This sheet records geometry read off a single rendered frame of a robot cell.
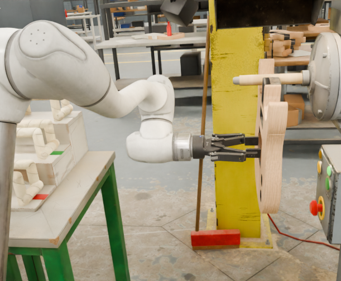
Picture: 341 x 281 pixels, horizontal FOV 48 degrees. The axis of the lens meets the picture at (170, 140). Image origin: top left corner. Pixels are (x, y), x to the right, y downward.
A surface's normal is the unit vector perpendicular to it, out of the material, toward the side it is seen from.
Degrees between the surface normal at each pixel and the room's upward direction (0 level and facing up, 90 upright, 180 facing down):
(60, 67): 108
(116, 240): 90
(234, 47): 90
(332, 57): 54
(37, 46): 48
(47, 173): 90
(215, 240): 90
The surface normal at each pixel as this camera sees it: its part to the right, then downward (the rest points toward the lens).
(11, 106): 0.79, 0.35
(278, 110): -0.13, 0.22
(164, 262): -0.07, -0.92
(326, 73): -0.94, 0.04
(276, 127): -0.11, 0.66
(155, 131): -0.02, -0.37
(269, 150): -0.12, 0.45
